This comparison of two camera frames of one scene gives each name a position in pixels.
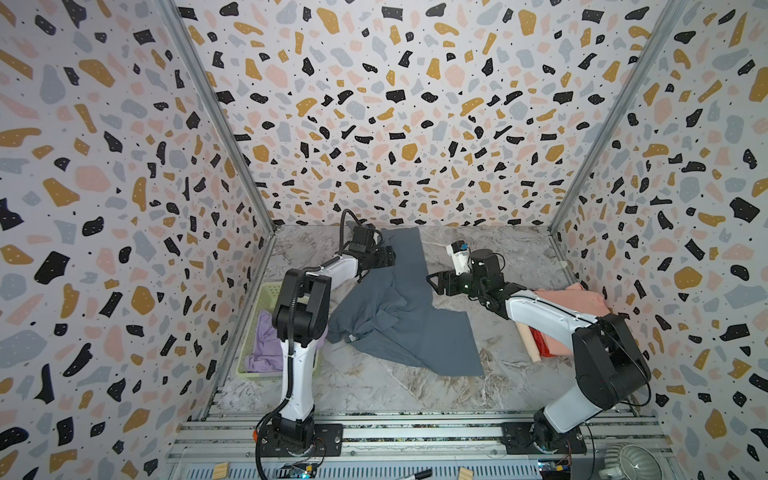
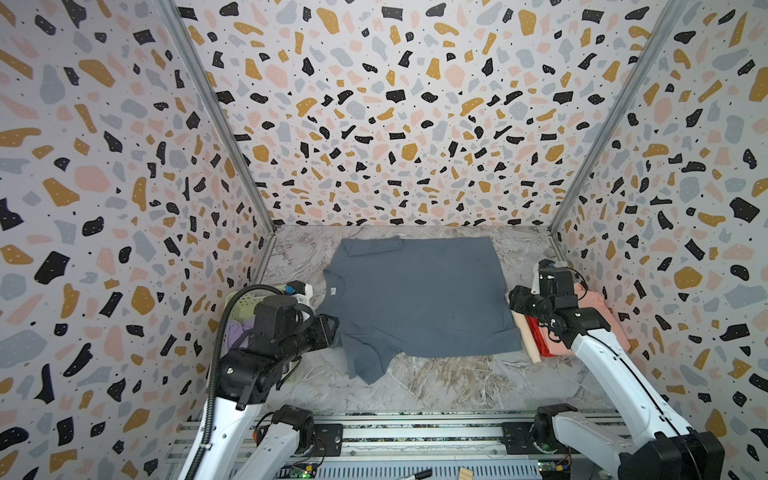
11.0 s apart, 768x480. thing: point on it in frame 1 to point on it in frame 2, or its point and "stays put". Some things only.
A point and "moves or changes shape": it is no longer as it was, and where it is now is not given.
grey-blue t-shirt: x=389 y=310 moves or changes shape
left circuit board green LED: x=297 y=470 stays put
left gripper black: x=383 y=256 to x=327 y=333
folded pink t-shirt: x=576 y=298 stays put
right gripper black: x=447 y=282 to x=525 y=301
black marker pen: x=427 y=473 stays put
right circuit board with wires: x=556 y=471 stays put
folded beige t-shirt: x=529 y=342 stays put
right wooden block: x=465 y=474 stays put
